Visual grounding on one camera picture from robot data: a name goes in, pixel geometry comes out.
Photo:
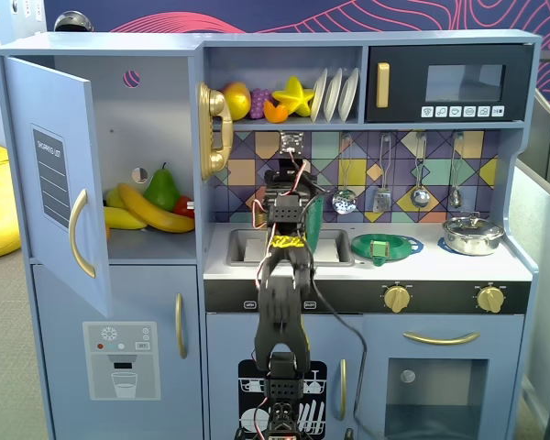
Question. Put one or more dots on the white toy plate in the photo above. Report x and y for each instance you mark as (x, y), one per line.
(318, 98)
(349, 94)
(333, 96)

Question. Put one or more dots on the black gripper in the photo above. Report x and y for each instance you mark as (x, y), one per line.
(288, 178)

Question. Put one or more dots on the grey desk divider panel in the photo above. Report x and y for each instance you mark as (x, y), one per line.
(531, 275)

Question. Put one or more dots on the green plastic plate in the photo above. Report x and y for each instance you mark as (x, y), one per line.
(315, 220)

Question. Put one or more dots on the cabinet door with shopping list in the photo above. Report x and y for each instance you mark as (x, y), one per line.
(50, 101)

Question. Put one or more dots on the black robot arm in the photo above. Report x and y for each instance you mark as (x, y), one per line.
(279, 311)

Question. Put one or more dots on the large yellow toy banana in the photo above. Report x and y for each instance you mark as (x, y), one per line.
(156, 217)

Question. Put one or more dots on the green toy pear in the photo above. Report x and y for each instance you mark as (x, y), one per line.
(161, 192)

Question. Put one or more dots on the steel toy slotted spatula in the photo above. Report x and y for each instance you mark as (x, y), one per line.
(381, 201)

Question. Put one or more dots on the steel toy pot with lid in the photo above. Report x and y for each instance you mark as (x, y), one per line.
(472, 238)

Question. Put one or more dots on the black toy microwave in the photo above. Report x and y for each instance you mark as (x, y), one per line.
(408, 82)

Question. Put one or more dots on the yellow toy star fruit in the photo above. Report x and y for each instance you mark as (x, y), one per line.
(295, 98)

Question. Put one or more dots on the steel toy ladle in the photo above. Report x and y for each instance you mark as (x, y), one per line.
(420, 197)

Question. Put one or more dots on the red toy pepper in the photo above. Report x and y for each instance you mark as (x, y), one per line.
(183, 206)

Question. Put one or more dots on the gold toy telephone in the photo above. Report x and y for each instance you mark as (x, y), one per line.
(211, 105)

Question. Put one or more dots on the small wrist camera board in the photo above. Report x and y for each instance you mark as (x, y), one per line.
(292, 142)

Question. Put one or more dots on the steel toy skimmer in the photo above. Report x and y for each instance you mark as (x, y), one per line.
(344, 201)

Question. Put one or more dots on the steel toy whisk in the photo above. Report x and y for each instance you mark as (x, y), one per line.
(455, 198)

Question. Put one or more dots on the grey toy sink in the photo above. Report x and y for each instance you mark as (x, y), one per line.
(243, 247)

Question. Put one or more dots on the black round helmet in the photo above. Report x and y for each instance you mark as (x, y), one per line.
(73, 20)

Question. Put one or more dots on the gold stove knob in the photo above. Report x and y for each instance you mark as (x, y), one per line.
(397, 299)
(490, 299)

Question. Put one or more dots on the blue toy kitchen unit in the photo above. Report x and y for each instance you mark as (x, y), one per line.
(142, 293)

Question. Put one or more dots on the orange toy fruit slice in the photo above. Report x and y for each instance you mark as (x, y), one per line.
(274, 113)

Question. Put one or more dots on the yellow red toy mango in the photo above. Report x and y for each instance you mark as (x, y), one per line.
(238, 98)

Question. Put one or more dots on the purple toy grapes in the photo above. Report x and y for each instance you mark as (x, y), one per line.
(259, 103)

